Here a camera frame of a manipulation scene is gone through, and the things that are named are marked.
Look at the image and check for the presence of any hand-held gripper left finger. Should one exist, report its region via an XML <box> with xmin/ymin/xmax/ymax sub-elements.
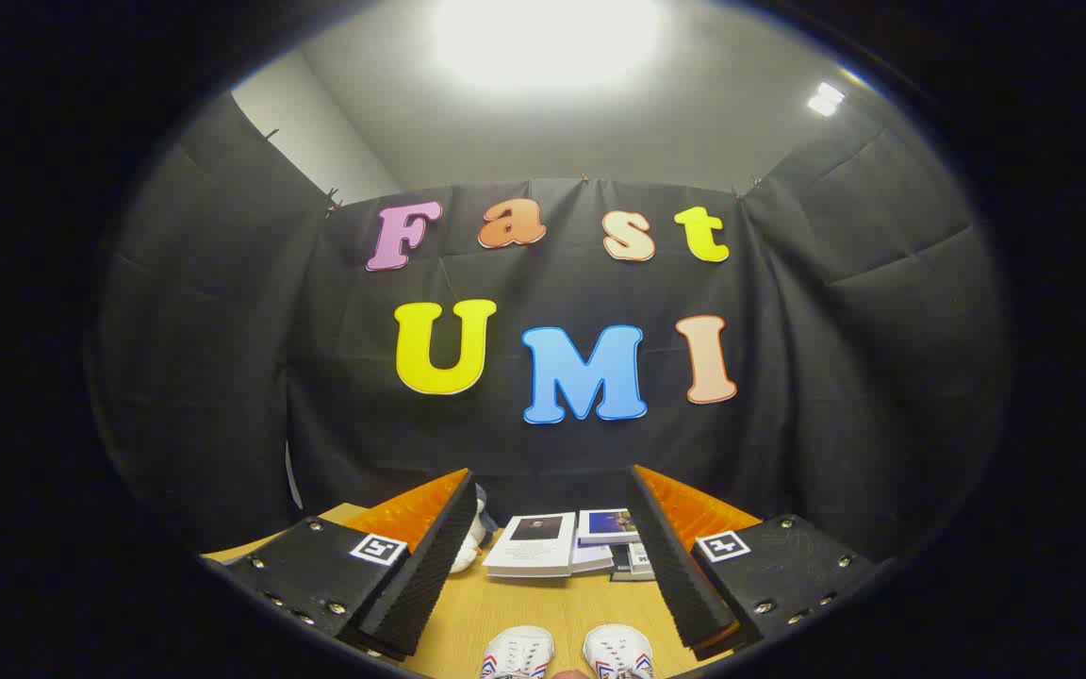
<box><xmin>222</xmin><ymin>467</ymin><xmax>478</xmax><ymax>661</ymax></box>

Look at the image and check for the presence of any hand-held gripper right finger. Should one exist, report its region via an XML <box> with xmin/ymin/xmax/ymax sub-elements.
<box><xmin>625</xmin><ymin>464</ymin><xmax>879</xmax><ymax>661</ymax></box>

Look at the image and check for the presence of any white canvas shoe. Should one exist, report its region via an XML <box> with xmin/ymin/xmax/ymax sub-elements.
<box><xmin>479</xmin><ymin>625</ymin><xmax>555</xmax><ymax>679</ymax></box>
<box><xmin>583</xmin><ymin>623</ymin><xmax>655</xmax><ymax>679</ymax></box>

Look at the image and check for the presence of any white penguin plush toy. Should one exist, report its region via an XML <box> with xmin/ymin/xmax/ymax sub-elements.
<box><xmin>449</xmin><ymin>486</ymin><xmax>489</xmax><ymax>574</ymax></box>

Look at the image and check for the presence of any white book blue cover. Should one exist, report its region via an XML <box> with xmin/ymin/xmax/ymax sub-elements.
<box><xmin>577</xmin><ymin>509</ymin><xmax>643</xmax><ymax>548</ymax></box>

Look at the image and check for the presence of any white book dark photo cover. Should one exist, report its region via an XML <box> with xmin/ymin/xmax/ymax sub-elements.
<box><xmin>483</xmin><ymin>512</ymin><xmax>578</xmax><ymax>578</ymax></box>

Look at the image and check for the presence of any large ceiling light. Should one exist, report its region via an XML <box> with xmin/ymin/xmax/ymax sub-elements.
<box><xmin>430</xmin><ymin>0</ymin><xmax>666</xmax><ymax>91</ymax></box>

